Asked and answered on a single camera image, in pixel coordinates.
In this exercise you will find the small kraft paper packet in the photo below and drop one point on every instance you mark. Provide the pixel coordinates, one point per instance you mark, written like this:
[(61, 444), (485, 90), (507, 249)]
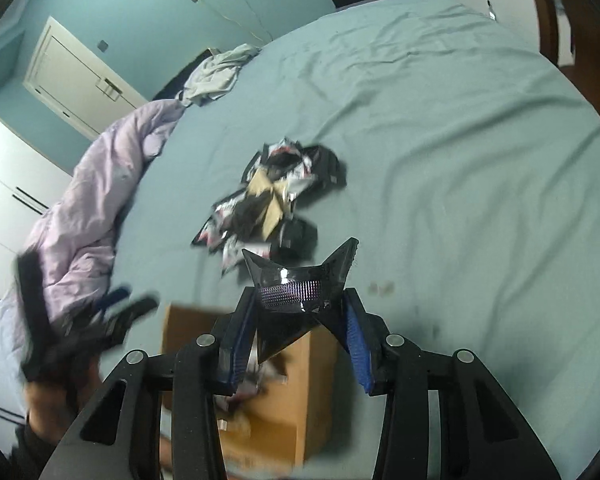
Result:
[(259, 182)]

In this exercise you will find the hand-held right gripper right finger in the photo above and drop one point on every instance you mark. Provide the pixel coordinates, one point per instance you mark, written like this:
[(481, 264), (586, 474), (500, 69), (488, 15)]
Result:
[(356, 345)]

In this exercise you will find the person's left forearm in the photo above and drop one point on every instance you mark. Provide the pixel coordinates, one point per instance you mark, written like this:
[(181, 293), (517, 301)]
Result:
[(30, 452)]

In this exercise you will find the white door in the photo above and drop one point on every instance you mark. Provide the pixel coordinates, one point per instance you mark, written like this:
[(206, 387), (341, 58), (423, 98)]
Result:
[(75, 77)]

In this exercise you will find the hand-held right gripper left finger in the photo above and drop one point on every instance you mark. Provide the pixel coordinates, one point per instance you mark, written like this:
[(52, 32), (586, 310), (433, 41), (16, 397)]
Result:
[(240, 345)]

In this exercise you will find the person's left hand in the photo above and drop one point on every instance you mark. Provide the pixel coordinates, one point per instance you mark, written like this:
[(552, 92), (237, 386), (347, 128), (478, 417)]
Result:
[(60, 405)]

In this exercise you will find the purple duvet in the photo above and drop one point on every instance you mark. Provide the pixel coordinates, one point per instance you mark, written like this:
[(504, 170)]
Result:
[(100, 185)]

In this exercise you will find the grey wall switch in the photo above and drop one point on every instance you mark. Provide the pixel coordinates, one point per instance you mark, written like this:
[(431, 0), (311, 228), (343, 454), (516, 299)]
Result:
[(103, 46)]

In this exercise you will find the brown wooden door frame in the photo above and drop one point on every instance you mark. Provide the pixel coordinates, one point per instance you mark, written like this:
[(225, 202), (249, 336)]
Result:
[(570, 15)]

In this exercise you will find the glossy black snack packet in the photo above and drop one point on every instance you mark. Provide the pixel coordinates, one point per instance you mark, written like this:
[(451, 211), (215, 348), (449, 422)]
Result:
[(287, 320)]

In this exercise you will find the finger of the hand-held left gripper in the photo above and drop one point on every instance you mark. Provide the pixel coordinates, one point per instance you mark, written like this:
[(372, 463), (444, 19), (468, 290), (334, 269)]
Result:
[(114, 296), (135, 309)]

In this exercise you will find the pile of black snack packets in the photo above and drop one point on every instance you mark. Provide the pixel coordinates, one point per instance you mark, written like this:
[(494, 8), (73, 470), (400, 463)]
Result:
[(280, 185)]

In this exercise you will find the grey crumpled clothing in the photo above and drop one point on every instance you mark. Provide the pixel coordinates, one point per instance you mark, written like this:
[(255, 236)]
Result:
[(215, 72)]

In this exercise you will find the cardboard box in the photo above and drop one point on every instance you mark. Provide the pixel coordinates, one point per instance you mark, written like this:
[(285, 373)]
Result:
[(315, 390)]

